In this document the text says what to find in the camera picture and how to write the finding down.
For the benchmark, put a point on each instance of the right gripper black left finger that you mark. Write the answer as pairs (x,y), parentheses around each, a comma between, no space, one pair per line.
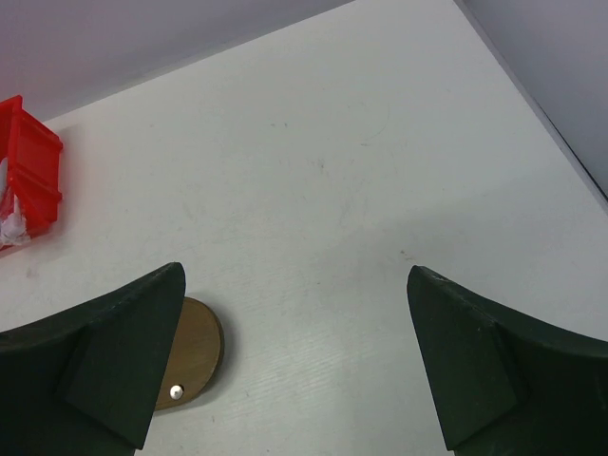
(85,381)

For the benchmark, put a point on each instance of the red plastic divided bin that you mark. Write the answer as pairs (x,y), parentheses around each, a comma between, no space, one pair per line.
(34,154)

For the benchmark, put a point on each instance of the oval wooden tray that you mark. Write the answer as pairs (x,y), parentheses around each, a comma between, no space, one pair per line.
(195,356)

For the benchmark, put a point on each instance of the clear plastic bag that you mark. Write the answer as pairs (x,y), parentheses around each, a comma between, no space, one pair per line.
(13,223)

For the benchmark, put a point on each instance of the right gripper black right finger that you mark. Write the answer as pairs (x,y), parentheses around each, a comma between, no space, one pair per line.
(503,382)

